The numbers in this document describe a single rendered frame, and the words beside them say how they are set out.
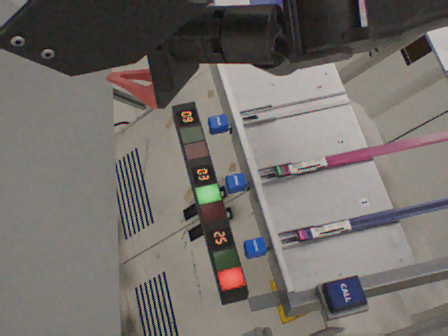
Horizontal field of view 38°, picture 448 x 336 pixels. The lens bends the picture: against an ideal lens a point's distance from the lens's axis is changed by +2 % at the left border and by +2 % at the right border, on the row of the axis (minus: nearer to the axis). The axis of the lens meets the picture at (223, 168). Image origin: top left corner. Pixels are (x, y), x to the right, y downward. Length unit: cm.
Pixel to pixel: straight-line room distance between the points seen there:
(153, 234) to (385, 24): 107
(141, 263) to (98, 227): 71
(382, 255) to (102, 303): 42
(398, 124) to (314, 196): 214
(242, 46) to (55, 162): 36
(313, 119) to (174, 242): 58
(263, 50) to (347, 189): 45
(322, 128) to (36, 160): 46
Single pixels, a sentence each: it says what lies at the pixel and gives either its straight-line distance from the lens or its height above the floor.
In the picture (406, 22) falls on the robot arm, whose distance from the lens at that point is 60.
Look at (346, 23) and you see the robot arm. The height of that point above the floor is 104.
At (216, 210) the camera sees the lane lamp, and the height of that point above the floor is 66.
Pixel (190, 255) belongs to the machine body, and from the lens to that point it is 148.
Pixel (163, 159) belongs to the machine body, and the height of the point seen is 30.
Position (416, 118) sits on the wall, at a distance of 310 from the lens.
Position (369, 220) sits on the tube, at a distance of 100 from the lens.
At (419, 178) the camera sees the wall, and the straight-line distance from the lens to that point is 302.
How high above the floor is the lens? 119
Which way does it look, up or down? 30 degrees down
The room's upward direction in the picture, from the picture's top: 58 degrees clockwise
